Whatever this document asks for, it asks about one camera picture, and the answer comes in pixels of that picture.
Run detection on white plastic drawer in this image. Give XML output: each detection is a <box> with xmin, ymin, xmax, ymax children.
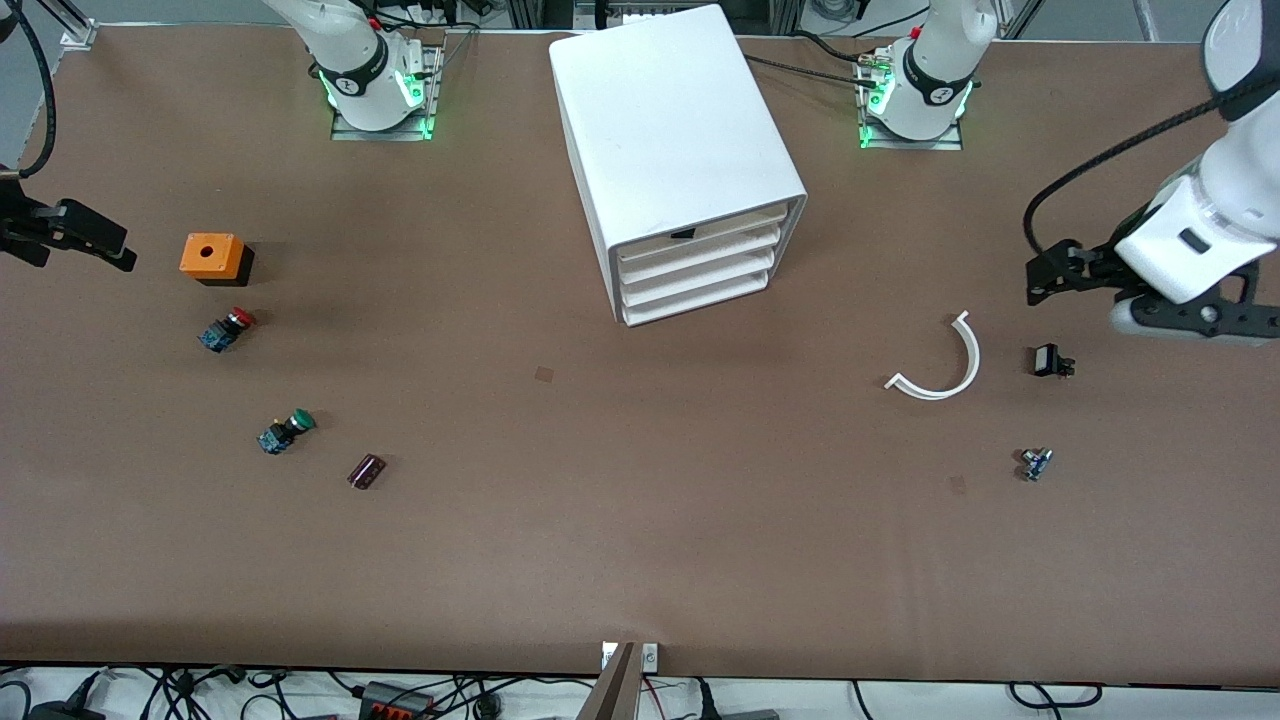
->
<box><xmin>614</xmin><ymin>203</ymin><xmax>793</xmax><ymax>265</ymax></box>
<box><xmin>620</xmin><ymin>250</ymin><xmax>777</xmax><ymax>306</ymax></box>
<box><xmin>623</xmin><ymin>270</ymin><xmax>771</xmax><ymax>327</ymax></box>
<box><xmin>618</xmin><ymin>228</ymin><xmax>783</xmax><ymax>286</ymax></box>

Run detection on red push button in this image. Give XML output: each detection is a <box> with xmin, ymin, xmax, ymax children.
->
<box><xmin>198</xmin><ymin>307</ymin><xmax>257</xmax><ymax>353</ymax></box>

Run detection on green push button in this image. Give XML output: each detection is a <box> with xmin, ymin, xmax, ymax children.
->
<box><xmin>258</xmin><ymin>408</ymin><xmax>317</xmax><ymax>456</ymax></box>

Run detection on white drawer cabinet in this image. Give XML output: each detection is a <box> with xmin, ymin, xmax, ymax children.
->
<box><xmin>548</xmin><ymin>4</ymin><xmax>809</xmax><ymax>328</ymax></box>

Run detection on orange box with hole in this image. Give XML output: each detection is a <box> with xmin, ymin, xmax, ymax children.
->
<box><xmin>179</xmin><ymin>233</ymin><xmax>255</xmax><ymax>288</ymax></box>

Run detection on white curved plastic strip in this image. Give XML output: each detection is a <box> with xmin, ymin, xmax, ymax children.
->
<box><xmin>884</xmin><ymin>310</ymin><xmax>982</xmax><ymax>401</ymax></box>

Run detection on black orange power strip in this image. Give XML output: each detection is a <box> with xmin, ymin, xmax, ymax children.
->
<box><xmin>358</xmin><ymin>681</ymin><xmax>438</xmax><ymax>720</ymax></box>

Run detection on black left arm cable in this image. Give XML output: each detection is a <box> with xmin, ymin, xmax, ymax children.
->
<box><xmin>1022</xmin><ymin>75</ymin><xmax>1280</xmax><ymax>263</ymax></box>

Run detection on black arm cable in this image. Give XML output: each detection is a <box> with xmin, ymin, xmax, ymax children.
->
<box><xmin>0</xmin><ymin>0</ymin><xmax>57</xmax><ymax>181</ymax></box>
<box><xmin>1022</xmin><ymin>75</ymin><xmax>1280</xmax><ymax>263</ymax></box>

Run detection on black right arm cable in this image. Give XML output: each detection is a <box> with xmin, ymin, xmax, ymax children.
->
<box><xmin>0</xmin><ymin>0</ymin><xmax>57</xmax><ymax>181</ymax></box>

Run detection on aluminium corner bracket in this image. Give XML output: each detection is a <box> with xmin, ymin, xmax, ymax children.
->
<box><xmin>58</xmin><ymin>0</ymin><xmax>98</xmax><ymax>49</ymax></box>

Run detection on black braided table cable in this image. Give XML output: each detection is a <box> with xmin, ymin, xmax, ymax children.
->
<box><xmin>745</xmin><ymin>55</ymin><xmax>881</xmax><ymax>89</ymax></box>

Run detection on wooden post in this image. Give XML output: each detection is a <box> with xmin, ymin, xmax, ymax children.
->
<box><xmin>577</xmin><ymin>642</ymin><xmax>641</xmax><ymax>720</ymax></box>

